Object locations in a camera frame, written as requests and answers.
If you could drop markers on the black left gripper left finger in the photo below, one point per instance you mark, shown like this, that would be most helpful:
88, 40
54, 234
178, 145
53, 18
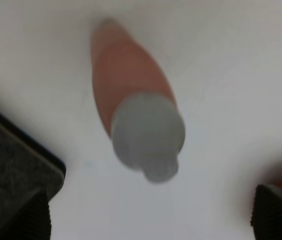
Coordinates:
27, 219

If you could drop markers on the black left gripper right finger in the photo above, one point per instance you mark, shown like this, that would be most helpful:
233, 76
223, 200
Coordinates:
266, 219

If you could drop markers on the black whiteboard eraser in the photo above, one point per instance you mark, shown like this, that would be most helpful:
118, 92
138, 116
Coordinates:
26, 166

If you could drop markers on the pink bottle white cap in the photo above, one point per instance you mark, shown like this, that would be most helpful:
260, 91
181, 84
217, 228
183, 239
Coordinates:
135, 103

